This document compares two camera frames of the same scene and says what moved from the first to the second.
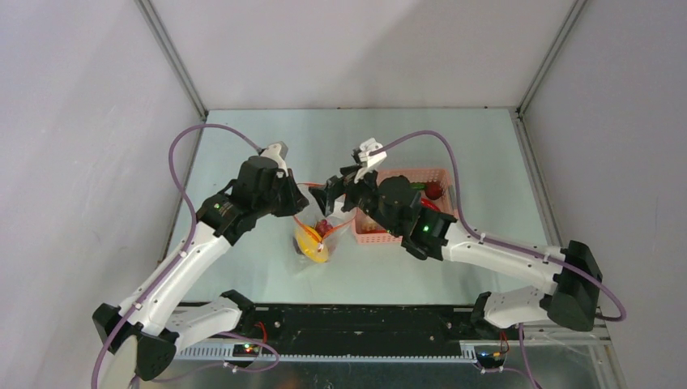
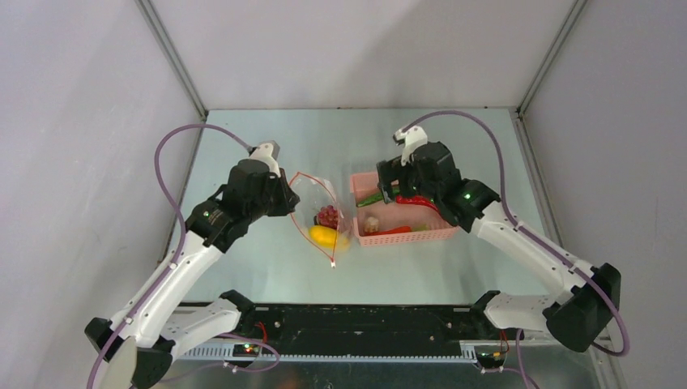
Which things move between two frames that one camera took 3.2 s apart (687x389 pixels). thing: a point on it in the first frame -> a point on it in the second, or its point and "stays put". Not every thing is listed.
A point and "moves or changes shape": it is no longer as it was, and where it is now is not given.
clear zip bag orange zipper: [315, 234] moves or changes shape
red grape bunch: [322, 227] moves or changes shape
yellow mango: [311, 244] -> [329, 237]
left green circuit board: [245, 350] stays put
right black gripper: [339, 190] -> [386, 182]
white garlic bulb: [369, 224] stays put
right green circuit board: [490, 359] stays put
